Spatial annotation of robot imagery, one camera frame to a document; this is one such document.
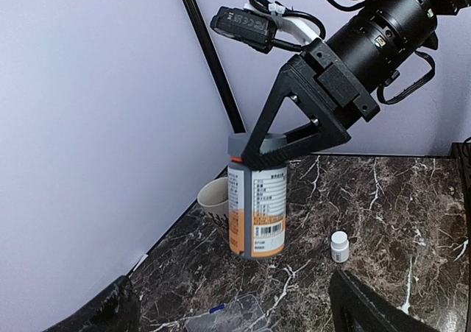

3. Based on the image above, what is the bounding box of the small white pill bottle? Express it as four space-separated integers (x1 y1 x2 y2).
330 230 350 264

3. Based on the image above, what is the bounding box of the orange pill bottle grey cap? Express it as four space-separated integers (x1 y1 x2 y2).
227 133 287 260

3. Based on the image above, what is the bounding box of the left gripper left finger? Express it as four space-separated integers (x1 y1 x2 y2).
46 275 141 331

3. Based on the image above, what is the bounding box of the right black frame post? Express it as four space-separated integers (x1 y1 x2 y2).
182 0 246 133

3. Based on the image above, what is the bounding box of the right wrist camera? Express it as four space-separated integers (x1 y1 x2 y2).
210 0 326 54

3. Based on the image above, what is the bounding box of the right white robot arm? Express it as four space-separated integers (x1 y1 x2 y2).
241 0 470 170

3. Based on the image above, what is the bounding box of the clear plastic pill organizer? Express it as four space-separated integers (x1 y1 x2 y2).
185 294 271 332

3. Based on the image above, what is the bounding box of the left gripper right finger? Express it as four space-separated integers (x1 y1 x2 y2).
328 270 435 332

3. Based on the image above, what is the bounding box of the beige ceramic mug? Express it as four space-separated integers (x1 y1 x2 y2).
196 177 229 244

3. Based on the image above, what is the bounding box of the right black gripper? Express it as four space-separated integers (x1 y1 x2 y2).
241 38 380 170

